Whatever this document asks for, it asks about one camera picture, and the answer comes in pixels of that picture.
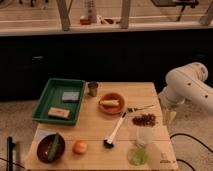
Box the clear glass with green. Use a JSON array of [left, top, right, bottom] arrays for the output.
[[127, 127, 154, 166]]

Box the pile of brown nuts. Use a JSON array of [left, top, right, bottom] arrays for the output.
[[132, 114, 156, 127]]

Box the small metal cup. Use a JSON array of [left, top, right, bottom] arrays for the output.
[[88, 81, 98, 97]]

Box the black cable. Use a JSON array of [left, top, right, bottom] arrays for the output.
[[169, 132, 213, 171]]

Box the green cucumber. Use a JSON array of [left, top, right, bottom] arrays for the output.
[[48, 133, 59, 162]]

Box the tan wooden block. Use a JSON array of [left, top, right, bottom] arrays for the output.
[[48, 107, 70, 119]]

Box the red object on shelf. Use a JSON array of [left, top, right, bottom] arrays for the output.
[[79, 16, 92, 25]]

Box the grey-blue sponge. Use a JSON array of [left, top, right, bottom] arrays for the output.
[[62, 92, 80, 102]]

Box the orange fruit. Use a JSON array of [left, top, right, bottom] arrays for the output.
[[72, 140, 88, 155]]

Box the green plastic tray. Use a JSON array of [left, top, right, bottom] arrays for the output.
[[32, 78, 85, 125]]

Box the dark brown bowl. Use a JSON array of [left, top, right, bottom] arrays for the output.
[[37, 133, 65, 163]]

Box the orange plate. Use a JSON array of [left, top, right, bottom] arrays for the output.
[[98, 92, 125, 115]]

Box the white bottle on shelf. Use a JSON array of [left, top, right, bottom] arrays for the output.
[[85, 0, 97, 23]]

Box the black stand left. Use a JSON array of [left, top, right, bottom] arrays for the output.
[[6, 136, 15, 171]]

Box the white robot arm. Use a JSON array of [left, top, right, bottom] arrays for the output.
[[158, 62, 213, 125]]

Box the white handled black brush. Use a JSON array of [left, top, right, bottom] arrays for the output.
[[104, 112, 126, 149]]

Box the yellow banana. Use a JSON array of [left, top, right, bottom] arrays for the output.
[[100, 100, 119, 107]]

